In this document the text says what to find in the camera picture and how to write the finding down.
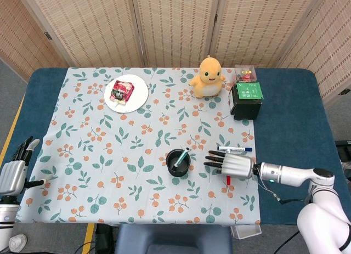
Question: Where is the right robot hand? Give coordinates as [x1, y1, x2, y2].
[203, 150, 257, 180]

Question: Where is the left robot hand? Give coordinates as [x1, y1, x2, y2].
[0, 137, 54, 197]

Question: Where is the black pen cup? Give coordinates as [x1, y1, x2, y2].
[166, 149, 191, 177]

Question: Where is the white marker blue cap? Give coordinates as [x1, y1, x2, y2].
[217, 146, 253, 153]

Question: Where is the teal marker white cap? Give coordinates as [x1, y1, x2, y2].
[173, 146, 191, 168]

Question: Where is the black cardboard box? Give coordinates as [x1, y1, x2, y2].
[229, 83, 263, 121]

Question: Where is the white shoe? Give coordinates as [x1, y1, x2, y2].
[8, 234, 28, 252]

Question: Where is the white plastic bin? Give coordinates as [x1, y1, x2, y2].
[230, 225, 262, 240]

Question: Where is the blue table cover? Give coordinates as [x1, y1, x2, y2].
[0, 67, 348, 226]

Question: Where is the green tea packet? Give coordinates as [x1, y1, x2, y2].
[236, 82, 264, 100]

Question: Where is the yellow plush dinosaur toy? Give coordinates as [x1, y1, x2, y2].
[189, 54, 227, 99]

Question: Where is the clear plastic box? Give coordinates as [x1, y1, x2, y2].
[233, 64, 258, 83]

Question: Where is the dark blue seat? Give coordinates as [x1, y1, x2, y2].
[114, 223, 233, 254]

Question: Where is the floral fruit print tablecloth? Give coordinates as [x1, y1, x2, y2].
[15, 66, 261, 225]

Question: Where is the black base unit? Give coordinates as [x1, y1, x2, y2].
[95, 223, 116, 254]

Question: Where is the white paper plate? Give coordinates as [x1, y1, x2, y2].
[104, 74, 149, 114]

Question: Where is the red snack packet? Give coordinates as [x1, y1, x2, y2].
[109, 80, 135, 104]

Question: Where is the woven folding screen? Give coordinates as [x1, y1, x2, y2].
[0, 0, 351, 106]

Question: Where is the thin right arm cable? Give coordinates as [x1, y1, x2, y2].
[257, 177, 308, 205]

